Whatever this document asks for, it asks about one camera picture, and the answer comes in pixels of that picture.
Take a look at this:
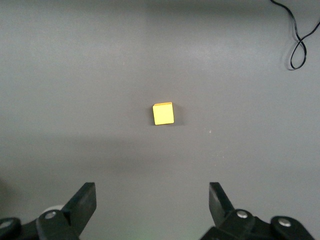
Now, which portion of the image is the thin black cable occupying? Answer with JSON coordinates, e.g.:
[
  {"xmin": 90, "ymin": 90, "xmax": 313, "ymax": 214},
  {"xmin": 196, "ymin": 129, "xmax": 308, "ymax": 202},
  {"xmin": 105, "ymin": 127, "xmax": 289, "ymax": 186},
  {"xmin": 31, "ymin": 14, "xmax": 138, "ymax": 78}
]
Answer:
[{"xmin": 269, "ymin": 0, "xmax": 320, "ymax": 71}]

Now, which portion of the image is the yellow wooden cube block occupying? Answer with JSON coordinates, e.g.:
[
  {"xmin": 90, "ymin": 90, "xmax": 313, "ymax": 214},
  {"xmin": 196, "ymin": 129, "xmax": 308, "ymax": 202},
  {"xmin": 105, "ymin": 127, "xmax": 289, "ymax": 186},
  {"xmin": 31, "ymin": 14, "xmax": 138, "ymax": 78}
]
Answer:
[{"xmin": 152, "ymin": 101, "xmax": 175, "ymax": 126}]

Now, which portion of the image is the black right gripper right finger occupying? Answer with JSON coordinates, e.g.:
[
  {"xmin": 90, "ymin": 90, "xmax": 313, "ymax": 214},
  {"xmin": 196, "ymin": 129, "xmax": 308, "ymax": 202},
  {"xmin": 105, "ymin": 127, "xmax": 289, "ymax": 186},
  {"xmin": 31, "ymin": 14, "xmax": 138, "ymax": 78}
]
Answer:
[{"xmin": 199, "ymin": 181, "xmax": 272, "ymax": 240}]

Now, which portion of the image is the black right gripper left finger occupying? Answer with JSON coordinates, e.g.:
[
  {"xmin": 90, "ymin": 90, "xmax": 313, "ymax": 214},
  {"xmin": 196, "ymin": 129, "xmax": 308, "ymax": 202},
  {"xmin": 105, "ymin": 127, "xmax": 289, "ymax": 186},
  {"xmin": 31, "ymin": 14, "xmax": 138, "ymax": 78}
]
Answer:
[{"xmin": 36, "ymin": 182, "xmax": 97, "ymax": 240}]

